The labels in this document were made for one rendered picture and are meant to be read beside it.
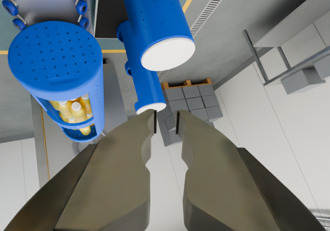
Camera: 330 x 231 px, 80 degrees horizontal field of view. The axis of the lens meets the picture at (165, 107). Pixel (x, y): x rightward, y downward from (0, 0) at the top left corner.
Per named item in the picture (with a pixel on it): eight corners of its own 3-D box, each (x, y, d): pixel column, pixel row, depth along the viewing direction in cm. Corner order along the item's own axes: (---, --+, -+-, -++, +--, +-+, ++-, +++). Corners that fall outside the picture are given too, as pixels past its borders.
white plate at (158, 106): (156, 101, 163) (156, 100, 164) (130, 113, 174) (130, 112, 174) (171, 106, 188) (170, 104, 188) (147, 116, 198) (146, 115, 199)
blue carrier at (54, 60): (58, 110, 143) (67, 148, 137) (0, 23, 64) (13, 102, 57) (98, 101, 153) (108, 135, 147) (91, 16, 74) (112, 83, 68)
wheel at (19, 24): (19, 26, 64) (24, 22, 65) (8, 17, 64) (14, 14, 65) (24, 35, 68) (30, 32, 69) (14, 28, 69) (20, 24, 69)
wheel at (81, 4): (83, 9, 70) (88, 11, 70) (75, 15, 67) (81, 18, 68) (82, -3, 66) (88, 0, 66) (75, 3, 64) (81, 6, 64)
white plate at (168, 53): (138, 73, 107) (137, 72, 108) (184, 68, 116) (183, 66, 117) (146, 41, 82) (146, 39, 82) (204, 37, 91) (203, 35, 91)
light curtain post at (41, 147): (24, 23, 181) (45, 225, 136) (22, 18, 175) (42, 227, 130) (32, 23, 183) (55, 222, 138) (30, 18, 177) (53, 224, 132)
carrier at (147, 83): (132, 14, 186) (110, 30, 197) (156, 100, 163) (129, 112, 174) (148, 29, 212) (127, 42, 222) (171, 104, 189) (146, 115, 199)
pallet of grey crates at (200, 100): (150, 98, 467) (164, 147, 436) (162, 82, 399) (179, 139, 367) (192, 92, 520) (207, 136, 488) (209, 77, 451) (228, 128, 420)
